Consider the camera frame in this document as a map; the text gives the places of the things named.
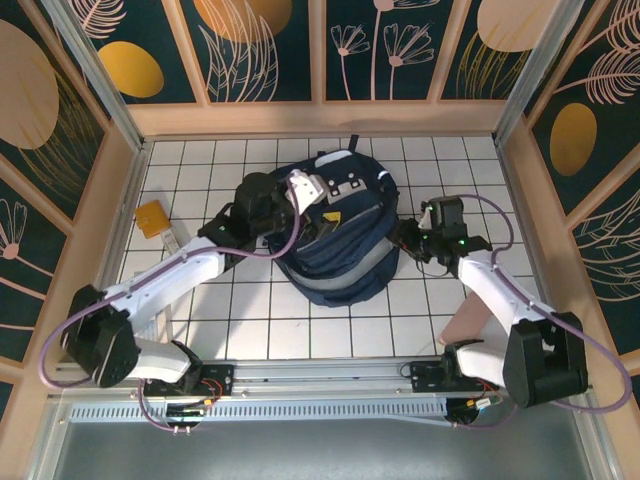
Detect yellow leather wallet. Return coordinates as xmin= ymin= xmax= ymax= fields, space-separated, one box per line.
xmin=134 ymin=200 xmax=173 ymax=239

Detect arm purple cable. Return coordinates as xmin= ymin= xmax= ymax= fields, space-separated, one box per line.
xmin=40 ymin=184 xmax=302 ymax=436
xmin=452 ymin=193 xmax=634 ymax=431

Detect aluminium mounting rail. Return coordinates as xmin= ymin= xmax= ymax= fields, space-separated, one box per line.
xmin=49 ymin=357 xmax=594 ymax=401

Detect aluminium frame post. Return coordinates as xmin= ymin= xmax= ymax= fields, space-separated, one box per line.
xmin=42 ymin=0 xmax=147 ymax=151
xmin=492 ymin=0 xmax=586 ymax=146

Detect navy blue backpack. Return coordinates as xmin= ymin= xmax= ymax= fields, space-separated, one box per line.
xmin=264 ymin=134 xmax=401 ymax=309

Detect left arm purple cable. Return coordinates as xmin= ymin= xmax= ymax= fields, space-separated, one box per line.
xmin=40 ymin=184 xmax=302 ymax=436

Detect slotted grey cable tray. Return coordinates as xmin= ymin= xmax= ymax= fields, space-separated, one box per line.
xmin=69 ymin=403 xmax=451 ymax=426

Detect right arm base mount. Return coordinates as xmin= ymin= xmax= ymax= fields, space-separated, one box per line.
xmin=408 ymin=359 xmax=501 ymax=394

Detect black controller board with wires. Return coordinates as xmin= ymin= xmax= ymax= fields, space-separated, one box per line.
xmin=446 ymin=397 xmax=504 ymax=429
xmin=164 ymin=399 xmax=207 ymax=432

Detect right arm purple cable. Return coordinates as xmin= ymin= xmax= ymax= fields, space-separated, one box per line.
xmin=452 ymin=193 xmax=634 ymax=431

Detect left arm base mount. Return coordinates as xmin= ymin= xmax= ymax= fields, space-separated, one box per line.
xmin=143 ymin=363 xmax=236 ymax=399

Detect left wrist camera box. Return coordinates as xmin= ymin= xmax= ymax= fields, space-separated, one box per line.
xmin=283 ymin=168 xmax=331 ymax=207

